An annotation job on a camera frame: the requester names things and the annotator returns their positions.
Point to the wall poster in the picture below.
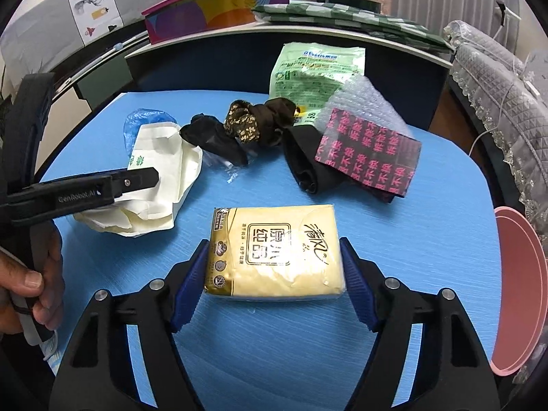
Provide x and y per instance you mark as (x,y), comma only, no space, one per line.
(94,4)

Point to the black sock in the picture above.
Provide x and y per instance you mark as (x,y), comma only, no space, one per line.
(209,139)

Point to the blue plastic shoe cover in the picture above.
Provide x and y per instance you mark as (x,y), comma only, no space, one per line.
(141,124)

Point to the pink plastic bin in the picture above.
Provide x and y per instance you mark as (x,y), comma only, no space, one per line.
(513,287)

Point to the brown patterned scrunchie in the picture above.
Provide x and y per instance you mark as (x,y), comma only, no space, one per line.
(244,124)

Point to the white paper bag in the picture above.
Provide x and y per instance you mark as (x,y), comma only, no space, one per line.
(171,188)

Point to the grey quilted sofa cover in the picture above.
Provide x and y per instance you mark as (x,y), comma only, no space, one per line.
(492,77)

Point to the black pink printed packet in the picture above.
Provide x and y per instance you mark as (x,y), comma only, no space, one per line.
(368,150)

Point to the colourful box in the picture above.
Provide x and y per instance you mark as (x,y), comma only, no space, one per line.
(205,13)

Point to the grey partition panel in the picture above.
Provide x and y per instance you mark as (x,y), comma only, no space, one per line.
(34,21)

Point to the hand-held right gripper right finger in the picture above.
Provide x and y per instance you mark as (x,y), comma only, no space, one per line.
(357,282)

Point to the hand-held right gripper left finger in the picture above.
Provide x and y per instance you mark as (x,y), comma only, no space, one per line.
(192,282)

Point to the black cloth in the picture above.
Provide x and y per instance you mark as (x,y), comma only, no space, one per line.
(304,162)

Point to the person's left hand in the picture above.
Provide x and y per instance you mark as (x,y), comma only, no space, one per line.
(21,274)

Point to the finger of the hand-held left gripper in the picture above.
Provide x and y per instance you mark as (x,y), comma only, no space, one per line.
(85,195)

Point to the green checkered cloth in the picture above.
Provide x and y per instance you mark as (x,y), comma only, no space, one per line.
(342,17)

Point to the yellow tissue pack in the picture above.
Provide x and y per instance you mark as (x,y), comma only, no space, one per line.
(274,257)

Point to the clear bubble wrap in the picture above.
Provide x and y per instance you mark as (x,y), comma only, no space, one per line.
(364,98)

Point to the grey blue desk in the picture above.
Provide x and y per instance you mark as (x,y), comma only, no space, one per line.
(205,64)

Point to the green plastic bag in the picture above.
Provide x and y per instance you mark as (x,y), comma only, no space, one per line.
(308,72)

